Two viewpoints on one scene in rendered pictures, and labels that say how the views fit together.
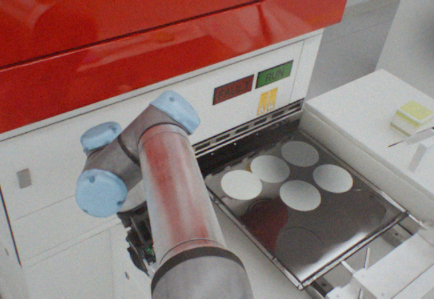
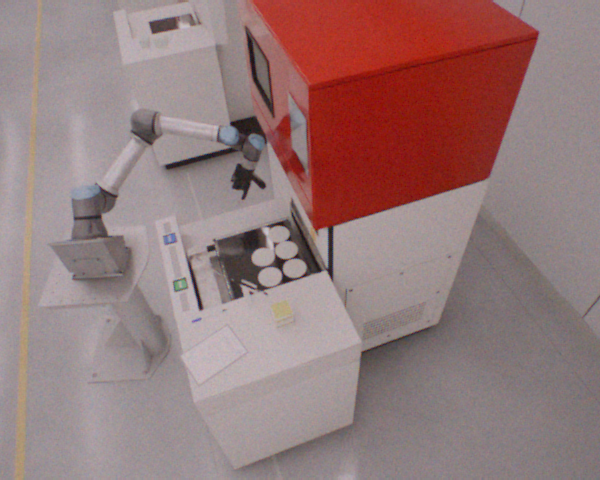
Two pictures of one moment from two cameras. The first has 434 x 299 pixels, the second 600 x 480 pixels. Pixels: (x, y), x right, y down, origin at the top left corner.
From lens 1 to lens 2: 2.12 m
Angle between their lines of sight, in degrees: 73
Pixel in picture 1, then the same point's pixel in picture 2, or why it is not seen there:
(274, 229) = (245, 239)
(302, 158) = (290, 267)
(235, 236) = not seen: hidden behind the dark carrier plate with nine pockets
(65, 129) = not seen: hidden behind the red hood
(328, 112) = (311, 279)
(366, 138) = (281, 289)
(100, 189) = not seen: hidden behind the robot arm
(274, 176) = (279, 250)
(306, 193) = (262, 260)
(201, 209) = (173, 122)
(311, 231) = (239, 253)
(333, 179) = (269, 276)
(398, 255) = (213, 289)
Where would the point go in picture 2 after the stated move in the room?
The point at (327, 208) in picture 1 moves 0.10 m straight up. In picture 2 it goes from (250, 265) to (247, 251)
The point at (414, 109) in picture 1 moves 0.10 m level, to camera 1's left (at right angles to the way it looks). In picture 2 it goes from (281, 307) to (292, 286)
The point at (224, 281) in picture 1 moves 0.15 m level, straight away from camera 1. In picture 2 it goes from (146, 115) to (174, 123)
